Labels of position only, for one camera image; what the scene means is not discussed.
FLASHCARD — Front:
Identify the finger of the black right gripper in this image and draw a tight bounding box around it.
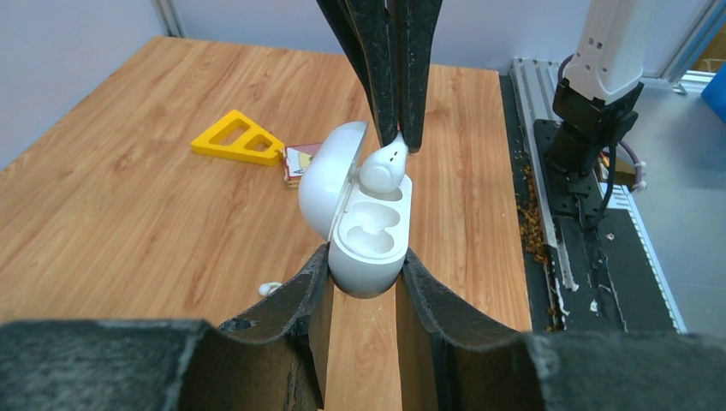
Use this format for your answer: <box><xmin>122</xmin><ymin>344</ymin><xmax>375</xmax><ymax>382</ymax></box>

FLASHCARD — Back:
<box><xmin>394</xmin><ymin>0</ymin><xmax>443</xmax><ymax>153</ymax></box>
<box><xmin>317</xmin><ymin>0</ymin><xmax>400</xmax><ymax>147</ymax></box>

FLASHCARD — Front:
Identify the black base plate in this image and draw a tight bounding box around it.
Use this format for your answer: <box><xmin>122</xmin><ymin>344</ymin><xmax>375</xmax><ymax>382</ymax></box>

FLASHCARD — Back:
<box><xmin>503</xmin><ymin>58</ymin><xmax>687</xmax><ymax>333</ymax></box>

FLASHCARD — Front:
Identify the white ear-clip earbud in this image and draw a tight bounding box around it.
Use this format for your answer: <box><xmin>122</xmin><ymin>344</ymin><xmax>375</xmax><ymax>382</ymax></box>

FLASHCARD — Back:
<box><xmin>359</xmin><ymin>131</ymin><xmax>408</xmax><ymax>194</ymax></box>
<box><xmin>258</xmin><ymin>282</ymin><xmax>282</xmax><ymax>297</ymax></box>

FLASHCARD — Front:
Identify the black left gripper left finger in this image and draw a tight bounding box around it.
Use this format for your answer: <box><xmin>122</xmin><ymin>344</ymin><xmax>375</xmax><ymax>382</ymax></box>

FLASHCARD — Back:
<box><xmin>1</xmin><ymin>245</ymin><xmax>333</xmax><ymax>410</ymax></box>

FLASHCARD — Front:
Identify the yellow triangular plastic frame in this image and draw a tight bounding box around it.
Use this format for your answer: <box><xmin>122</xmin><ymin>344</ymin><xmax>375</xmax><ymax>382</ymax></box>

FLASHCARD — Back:
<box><xmin>190</xmin><ymin>110</ymin><xmax>285</xmax><ymax>166</ymax></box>

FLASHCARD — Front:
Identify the white oval earbud case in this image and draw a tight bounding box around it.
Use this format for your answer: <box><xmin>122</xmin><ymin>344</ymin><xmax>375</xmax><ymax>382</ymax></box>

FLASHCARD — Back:
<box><xmin>298</xmin><ymin>122</ymin><xmax>413</xmax><ymax>299</ymax></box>

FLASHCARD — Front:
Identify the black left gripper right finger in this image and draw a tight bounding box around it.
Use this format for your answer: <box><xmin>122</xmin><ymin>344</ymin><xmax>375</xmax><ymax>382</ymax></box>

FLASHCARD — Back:
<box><xmin>396</xmin><ymin>252</ymin><xmax>725</xmax><ymax>410</ymax></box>

